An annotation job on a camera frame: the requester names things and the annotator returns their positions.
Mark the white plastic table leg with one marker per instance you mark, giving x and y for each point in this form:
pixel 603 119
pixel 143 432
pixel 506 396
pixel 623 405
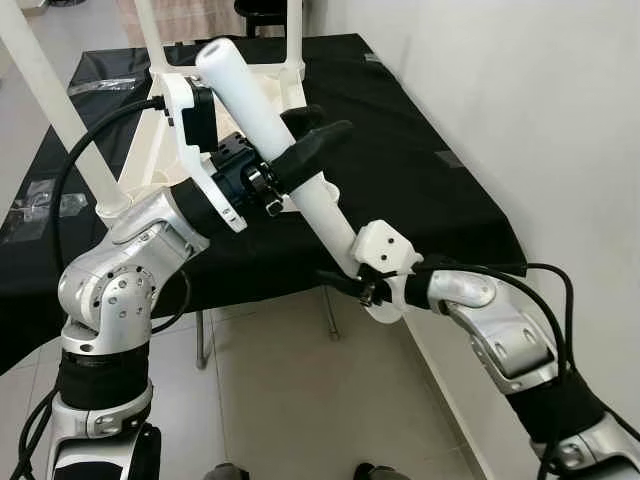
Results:
pixel 295 40
pixel 150 40
pixel 60 110
pixel 250 100

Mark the clear tape patch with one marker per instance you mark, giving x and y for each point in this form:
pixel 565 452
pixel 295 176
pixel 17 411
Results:
pixel 40 205

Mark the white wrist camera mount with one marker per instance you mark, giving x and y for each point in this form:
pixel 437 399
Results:
pixel 175 95
pixel 385 245

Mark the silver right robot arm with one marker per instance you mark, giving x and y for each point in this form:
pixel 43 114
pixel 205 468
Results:
pixel 500 330

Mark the grey tape patch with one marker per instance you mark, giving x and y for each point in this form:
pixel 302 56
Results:
pixel 450 158

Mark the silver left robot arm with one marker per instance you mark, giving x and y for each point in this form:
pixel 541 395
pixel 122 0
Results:
pixel 110 280

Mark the white plastic table top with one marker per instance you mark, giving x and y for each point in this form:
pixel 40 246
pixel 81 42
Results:
pixel 150 150

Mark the grey tape piece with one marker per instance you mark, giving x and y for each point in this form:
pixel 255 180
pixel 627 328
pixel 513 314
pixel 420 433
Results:
pixel 375 57

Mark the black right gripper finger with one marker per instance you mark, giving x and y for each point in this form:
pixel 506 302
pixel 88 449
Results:
pixel 340 283

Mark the beige cloth covered table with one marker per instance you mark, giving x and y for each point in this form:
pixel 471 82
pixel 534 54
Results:
pixel 180 15

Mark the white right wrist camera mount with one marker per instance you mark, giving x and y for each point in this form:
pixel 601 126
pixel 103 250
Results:
pixel 385 245

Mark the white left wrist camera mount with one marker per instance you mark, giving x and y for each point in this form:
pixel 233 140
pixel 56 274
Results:
pixel 175 95

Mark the grey metal table leg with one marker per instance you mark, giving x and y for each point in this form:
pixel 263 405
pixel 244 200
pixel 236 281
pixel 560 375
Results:
pixel 200 340
pixel 330 315

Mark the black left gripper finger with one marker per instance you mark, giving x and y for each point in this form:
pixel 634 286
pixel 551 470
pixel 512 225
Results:
pixel 312 155
pixel 303 120

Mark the black tablecloth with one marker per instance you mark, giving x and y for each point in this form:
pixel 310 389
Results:
pixel 420 200

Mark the clear tape strip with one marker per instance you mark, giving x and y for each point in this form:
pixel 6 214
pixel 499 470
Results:
pixel 100 86

